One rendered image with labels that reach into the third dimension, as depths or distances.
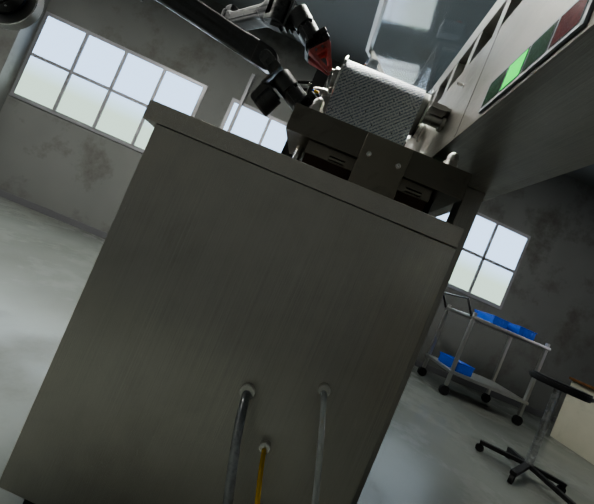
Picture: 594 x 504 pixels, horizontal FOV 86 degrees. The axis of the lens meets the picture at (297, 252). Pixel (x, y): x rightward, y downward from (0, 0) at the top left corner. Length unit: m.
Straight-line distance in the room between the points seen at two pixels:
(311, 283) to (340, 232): 0.11
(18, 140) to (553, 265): 7.34
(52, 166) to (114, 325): 4.47
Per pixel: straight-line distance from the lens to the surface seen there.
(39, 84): 5.45
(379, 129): 0.96
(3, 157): 5.45
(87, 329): 0.75
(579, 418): 4.89
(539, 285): 5.78
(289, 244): 0.61
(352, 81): 1.00
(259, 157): 0.65
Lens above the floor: 0.72
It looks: 1 degrees up
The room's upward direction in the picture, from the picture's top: 23 degrees clockwise
